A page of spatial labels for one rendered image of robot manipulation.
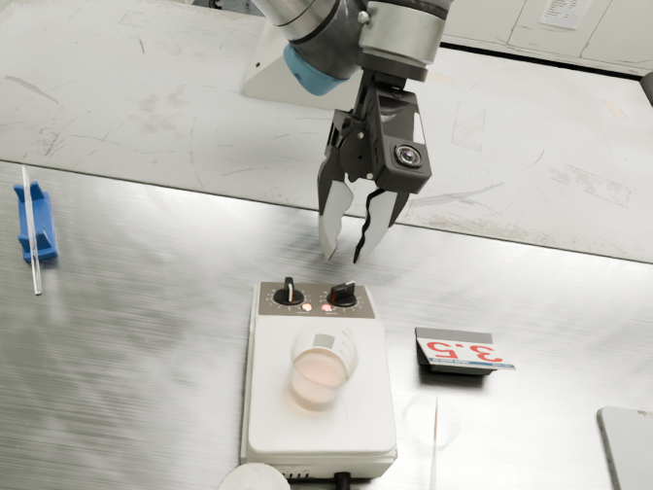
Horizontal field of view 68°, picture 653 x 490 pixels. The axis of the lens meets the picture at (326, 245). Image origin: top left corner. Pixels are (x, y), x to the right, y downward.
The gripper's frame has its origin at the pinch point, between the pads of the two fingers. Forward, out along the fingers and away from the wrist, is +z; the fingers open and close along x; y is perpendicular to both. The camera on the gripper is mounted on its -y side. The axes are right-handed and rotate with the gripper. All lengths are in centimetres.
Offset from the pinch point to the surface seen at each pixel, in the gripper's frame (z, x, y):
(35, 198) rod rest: 5.4, 35.7, 13.8
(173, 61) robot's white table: -11, 25, 43
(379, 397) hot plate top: 6.0, -1.7, -15.5
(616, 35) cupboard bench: -61, -172, 206
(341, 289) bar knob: 2.4, 0.5, -3.8
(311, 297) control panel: 4.5, 3.1, -2.7
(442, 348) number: 6.7, -11.7, -5.9
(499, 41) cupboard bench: -45, -118, 222
